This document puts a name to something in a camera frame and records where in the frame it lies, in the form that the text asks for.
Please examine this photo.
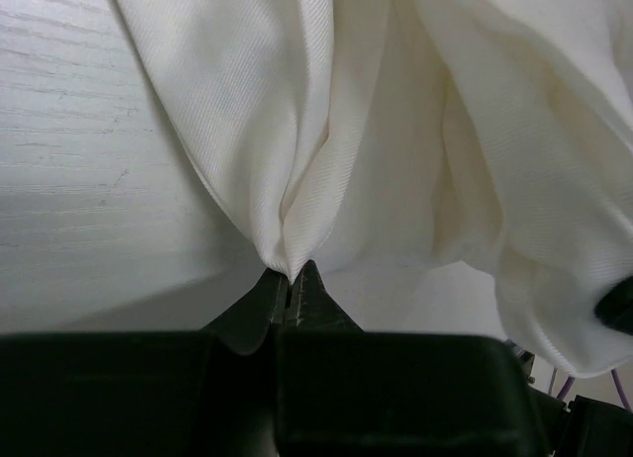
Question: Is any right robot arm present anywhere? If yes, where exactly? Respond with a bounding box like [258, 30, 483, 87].
[533, 278, 632, 457]

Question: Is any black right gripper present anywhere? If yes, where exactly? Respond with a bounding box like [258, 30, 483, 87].
[594, 277, 633, 336]

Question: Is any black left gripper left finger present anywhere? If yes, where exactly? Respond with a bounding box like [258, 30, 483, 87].
[1, 271, 288, 456]

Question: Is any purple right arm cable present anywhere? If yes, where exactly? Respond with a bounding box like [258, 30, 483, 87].
[546, 367, 633, 409]

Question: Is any white pleated skirt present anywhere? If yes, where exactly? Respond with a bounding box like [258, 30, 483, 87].
[116, 0, 632, 377]

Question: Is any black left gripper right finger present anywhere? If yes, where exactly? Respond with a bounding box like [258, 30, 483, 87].
[275, 262, 547, 456]

